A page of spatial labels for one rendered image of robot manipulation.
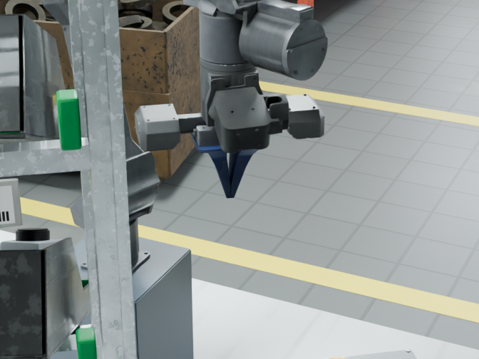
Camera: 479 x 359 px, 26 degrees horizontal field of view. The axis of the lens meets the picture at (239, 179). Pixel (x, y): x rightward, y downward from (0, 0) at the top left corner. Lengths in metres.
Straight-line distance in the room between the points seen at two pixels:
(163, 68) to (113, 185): 2.96
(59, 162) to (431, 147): 3.73
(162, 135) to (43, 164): 0.43
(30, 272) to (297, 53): 0.36
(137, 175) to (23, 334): 0.53
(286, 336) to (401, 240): 2.08
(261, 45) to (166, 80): 2.64
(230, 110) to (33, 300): 0.36
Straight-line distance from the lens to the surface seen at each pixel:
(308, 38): 0.96
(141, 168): 1.21
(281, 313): 1.56
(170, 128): 1.02
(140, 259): 1.29
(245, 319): 1.54
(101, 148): 0.59
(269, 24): 0.96
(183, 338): 1.36
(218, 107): 0.99
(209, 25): 1.00
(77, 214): 1.25
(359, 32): 5.68
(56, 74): 0.75
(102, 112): 0.59
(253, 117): 0.98
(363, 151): 4.21
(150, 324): 1.27
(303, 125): 1.04
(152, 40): 3.55
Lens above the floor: 1.71
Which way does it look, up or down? 26 degrees down
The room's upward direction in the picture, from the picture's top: straight up
